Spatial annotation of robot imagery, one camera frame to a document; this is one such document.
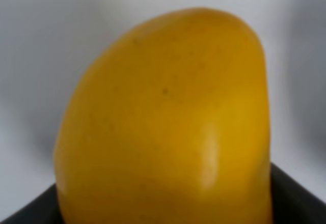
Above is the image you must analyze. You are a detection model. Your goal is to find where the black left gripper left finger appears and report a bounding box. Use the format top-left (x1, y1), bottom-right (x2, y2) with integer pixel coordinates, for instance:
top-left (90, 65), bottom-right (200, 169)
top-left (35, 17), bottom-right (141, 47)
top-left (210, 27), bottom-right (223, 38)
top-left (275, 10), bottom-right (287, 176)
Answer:
top-left (1, 184), bottom-right (64, 224)

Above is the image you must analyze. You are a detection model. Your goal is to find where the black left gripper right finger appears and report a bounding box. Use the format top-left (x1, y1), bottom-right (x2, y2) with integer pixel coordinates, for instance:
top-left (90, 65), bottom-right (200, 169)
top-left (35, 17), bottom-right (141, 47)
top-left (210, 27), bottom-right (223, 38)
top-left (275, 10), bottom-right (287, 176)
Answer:
top-left (271, 164), bottom-right (325, 224)

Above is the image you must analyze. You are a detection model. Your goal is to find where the yellow mango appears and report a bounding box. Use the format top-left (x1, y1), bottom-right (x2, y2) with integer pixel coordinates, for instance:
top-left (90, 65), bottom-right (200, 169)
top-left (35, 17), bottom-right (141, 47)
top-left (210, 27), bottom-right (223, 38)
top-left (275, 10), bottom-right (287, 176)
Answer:
top-left (55, 8), bottom-right (273, 223)

